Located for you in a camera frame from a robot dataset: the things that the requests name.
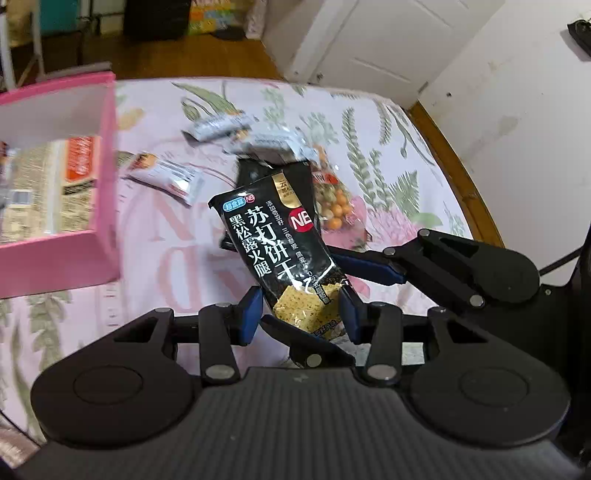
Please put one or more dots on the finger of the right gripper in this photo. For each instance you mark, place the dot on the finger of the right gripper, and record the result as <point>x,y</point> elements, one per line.
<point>370,265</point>
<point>307,350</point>

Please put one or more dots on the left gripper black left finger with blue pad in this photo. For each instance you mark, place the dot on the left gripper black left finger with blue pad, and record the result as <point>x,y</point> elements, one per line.
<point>222,326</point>

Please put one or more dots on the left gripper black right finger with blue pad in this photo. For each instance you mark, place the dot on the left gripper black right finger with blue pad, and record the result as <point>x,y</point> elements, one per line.
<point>380,325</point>

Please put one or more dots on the clear bag orange nut snacks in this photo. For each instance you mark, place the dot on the clear bag orange nut snacks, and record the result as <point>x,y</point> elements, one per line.
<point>333,201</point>

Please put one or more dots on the black soda cracker packet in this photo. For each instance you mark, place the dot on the black soda cracker packet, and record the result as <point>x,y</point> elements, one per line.
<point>270,219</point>

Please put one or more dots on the white snack bar wrapper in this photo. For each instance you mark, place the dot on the white snack bar wrapper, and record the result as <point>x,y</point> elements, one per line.
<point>181,181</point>
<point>276,147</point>
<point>218,126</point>

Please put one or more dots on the beige cracker pack orange label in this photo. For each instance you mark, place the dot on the beige cracker pack orange label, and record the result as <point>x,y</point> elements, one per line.
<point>48,189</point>

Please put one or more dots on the floral bed sheet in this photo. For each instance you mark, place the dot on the floral bed sheet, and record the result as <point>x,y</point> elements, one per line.
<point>170,253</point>

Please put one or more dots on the white door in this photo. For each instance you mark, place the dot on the white door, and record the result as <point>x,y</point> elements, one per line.
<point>392,48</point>

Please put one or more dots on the pink cardboard box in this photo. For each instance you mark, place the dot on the pink cardboard box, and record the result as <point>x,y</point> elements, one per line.
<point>76,106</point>

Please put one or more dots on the white patterned bag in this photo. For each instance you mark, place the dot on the white patterned bag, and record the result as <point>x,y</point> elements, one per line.
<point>255,21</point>

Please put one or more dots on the colourful gift bag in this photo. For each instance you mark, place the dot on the colourful gift bag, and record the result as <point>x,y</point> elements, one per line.
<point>209,16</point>

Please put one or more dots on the black suitcase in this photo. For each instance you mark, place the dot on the black suitcase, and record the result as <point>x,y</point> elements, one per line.
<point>155,20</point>

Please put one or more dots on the teal bag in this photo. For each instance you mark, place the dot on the teal bag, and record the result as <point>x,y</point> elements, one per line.
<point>58,16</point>

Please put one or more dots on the white frame side table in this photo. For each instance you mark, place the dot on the white frame side table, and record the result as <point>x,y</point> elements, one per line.
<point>28,56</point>

